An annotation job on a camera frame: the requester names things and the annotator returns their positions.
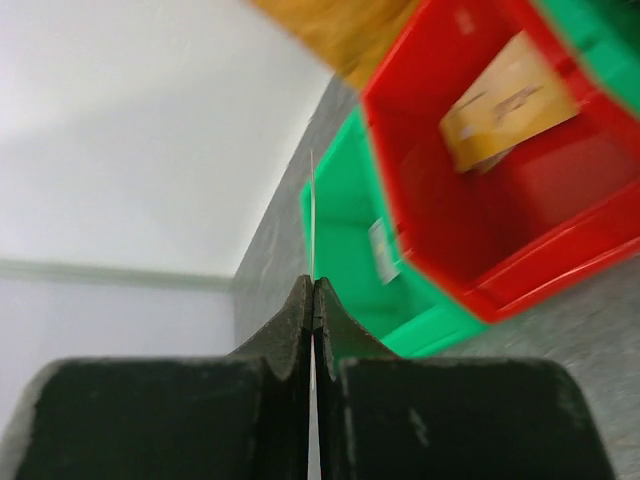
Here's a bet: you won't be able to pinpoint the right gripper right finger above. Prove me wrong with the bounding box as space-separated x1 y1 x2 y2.
314 278 615 479

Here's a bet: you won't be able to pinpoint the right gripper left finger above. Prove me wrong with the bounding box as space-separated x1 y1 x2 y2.
1 275 313 479

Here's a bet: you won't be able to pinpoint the orange credit card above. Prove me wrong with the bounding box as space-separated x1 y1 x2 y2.
308 150 322 479

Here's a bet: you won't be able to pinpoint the silver cards in bin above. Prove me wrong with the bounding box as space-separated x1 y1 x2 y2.
368 218 400 286

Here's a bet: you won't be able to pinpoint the brown cards in bin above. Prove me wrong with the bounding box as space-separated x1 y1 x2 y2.
439 32 579 173

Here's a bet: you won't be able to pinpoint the left green bin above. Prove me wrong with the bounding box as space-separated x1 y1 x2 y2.
299 107 488 357

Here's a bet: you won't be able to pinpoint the green bin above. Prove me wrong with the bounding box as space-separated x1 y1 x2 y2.
299 107 488 357
536 0 639 116

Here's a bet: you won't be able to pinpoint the red bin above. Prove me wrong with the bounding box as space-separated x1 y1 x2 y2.
363 1 639 322

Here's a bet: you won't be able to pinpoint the right green bin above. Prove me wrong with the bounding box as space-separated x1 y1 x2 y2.
536 0 639 116

